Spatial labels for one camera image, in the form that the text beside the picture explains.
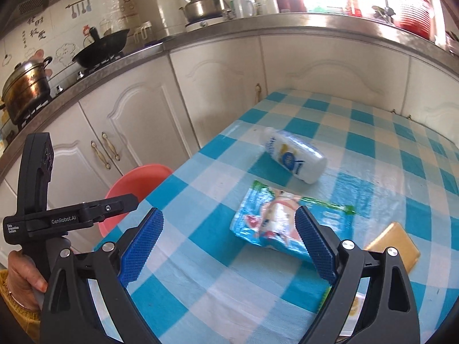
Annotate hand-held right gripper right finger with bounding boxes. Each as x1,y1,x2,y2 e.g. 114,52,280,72
295,205,421,344

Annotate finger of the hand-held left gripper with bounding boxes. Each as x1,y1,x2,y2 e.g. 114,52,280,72
79,193,139,225

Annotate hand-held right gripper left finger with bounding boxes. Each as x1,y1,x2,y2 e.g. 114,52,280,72
39,207,165,344

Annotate red plastic stool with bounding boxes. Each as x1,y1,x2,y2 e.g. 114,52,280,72
98,164,173,238

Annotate blue white plastic wrapper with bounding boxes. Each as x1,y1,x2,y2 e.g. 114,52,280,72
229,180,356,264

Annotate white plastic drink bottle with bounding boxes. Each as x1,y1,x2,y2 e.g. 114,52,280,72
263,127,328,184

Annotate person's left forearm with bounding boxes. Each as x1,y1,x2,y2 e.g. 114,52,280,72
0,269,41,343

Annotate person's left hand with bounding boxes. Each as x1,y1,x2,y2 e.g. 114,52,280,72
7,249,48,312

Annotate blue white checked tablecloth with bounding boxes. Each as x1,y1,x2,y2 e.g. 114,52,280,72
93,89,459,344

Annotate yellow sponge block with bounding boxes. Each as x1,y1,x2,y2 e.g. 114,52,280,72
364,221,421,276

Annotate white kitchen cabinet unit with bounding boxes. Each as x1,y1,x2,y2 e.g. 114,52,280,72
0,25,459,230

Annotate steel cooking pot with lid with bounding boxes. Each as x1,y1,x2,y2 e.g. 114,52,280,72
0,56,54,124

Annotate gas stove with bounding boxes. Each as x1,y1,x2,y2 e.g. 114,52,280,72
15,40,166,130

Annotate black wok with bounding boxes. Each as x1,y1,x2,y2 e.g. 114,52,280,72
72,27,130,69

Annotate white plastic rack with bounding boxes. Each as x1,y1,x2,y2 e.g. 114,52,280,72
132,21,153,42

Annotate white hot plate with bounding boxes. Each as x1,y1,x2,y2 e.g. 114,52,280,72
184,16,231,33

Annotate steel kettle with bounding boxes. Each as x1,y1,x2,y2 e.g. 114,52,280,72
180,0,226,25

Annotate white cup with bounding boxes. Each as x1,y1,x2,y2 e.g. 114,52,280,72
233,0,256,18
256,0,280,16

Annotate red plastic basket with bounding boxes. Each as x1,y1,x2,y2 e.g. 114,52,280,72
394,0,433,41

